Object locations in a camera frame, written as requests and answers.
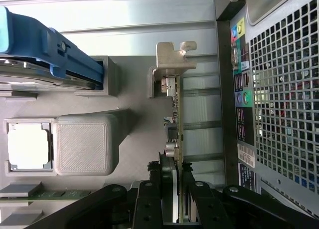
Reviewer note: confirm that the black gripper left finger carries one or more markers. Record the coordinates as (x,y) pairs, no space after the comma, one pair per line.
(149,204)

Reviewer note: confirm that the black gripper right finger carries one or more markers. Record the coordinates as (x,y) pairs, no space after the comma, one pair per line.
(207,206)

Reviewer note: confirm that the grey parts rack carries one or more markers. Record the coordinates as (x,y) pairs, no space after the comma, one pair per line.
(139,139)

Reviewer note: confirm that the white barcode label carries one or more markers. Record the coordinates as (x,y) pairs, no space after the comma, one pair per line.
(246,154)

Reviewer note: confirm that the green RAM stick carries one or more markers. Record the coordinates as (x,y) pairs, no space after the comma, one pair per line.
(49,194)

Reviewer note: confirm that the silver CPU chip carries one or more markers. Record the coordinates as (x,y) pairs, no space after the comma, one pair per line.
(27,146)

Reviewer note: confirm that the silver hard disk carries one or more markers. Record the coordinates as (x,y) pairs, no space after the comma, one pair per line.
(37,74)

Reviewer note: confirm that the blue disk caddy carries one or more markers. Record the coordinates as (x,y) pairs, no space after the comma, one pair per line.
(37,39)

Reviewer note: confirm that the open black PC case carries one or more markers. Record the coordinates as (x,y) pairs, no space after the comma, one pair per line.
(261,4)

